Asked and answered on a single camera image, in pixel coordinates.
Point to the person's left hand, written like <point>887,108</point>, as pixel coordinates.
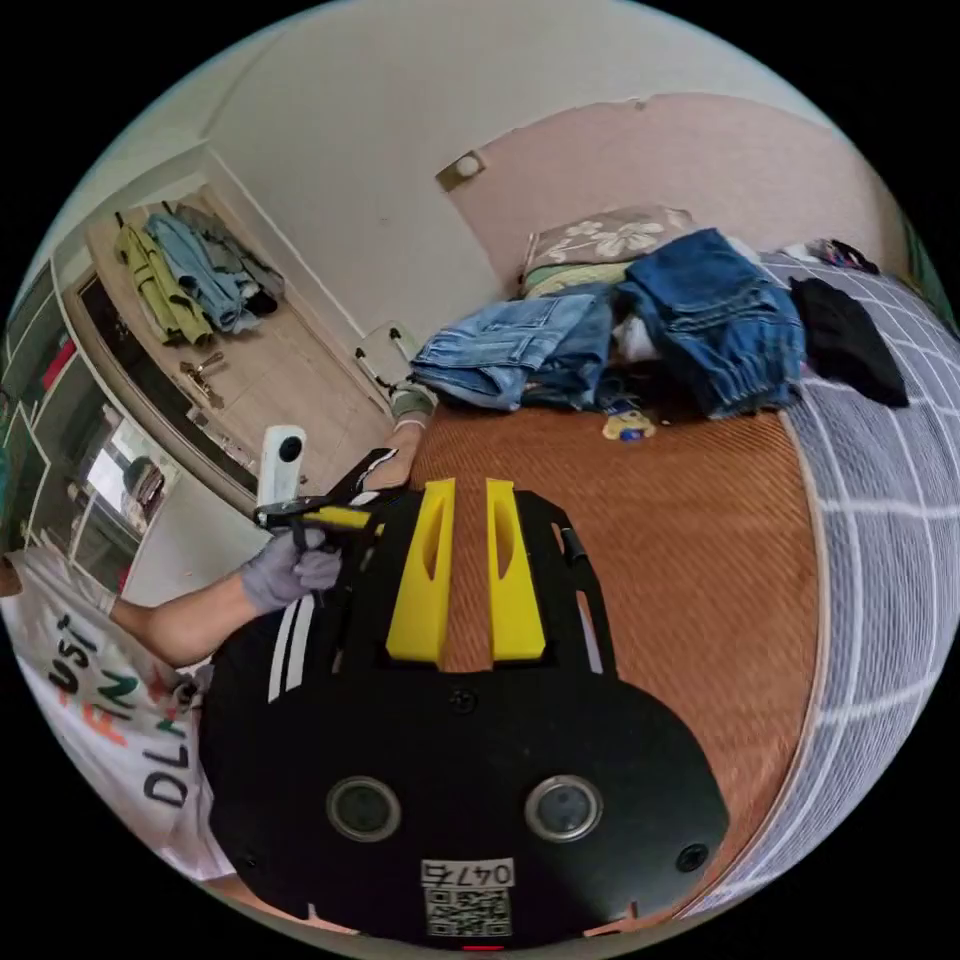
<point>281,577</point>

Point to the person's left forearm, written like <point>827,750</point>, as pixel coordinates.
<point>187,619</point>

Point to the folded green blanket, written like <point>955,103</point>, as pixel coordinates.
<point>559,279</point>

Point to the bed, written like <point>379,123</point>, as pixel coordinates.
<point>675,562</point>

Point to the person's body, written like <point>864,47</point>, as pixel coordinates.
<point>90,720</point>

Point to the multicoloured garment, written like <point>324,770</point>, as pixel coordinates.
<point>832,253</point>

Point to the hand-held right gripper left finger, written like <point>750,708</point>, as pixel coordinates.
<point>420,592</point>

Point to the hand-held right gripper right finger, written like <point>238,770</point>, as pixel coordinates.
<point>516,600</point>

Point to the floral pillow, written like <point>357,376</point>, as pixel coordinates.
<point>604,234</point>

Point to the small yellow toy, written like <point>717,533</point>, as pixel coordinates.
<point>628,427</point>

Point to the pile of clothes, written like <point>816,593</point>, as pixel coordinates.
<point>705,330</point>

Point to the black garment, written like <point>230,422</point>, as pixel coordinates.
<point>851,345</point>

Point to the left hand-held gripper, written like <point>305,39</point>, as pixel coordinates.
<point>315,538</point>

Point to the cupboard with glass doors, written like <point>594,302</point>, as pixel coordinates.
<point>45,420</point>

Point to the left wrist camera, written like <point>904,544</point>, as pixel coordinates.
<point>279,465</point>

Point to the clothes hanging on door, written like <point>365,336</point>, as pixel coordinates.
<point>199,277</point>

